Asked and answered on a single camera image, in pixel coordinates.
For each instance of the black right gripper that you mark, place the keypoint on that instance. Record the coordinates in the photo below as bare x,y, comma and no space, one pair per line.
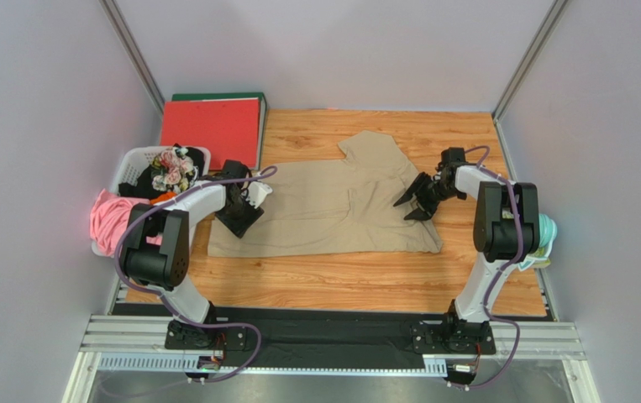
428,191

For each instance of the teal cat-ear headphones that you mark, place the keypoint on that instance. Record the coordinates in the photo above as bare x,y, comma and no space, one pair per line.
548,232

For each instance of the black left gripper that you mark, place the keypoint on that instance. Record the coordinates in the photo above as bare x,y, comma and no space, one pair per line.
241,226

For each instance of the aluminium frame rail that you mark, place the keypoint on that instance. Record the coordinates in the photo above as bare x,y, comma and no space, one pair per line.
121,359

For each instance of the pink t-shirt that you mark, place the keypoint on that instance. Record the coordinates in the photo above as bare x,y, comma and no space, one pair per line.
109,218

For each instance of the orange t-shirt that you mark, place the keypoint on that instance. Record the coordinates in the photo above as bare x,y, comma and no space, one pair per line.
163,198

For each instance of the green folder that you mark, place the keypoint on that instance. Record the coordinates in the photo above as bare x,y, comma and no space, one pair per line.
263,120

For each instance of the white laundry basket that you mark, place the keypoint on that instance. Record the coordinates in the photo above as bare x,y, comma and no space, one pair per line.
134,163

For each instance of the green book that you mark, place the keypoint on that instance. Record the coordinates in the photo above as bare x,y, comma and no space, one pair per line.
538,262

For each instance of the beige t-shirt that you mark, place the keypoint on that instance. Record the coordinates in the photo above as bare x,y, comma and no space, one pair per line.
335,207

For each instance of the black floral t-shirt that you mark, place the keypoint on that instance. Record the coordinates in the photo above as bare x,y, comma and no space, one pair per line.
174,169

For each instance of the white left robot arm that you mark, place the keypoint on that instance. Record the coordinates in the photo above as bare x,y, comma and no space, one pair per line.
153,253

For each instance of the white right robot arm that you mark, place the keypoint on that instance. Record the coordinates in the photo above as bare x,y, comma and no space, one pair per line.
506,231

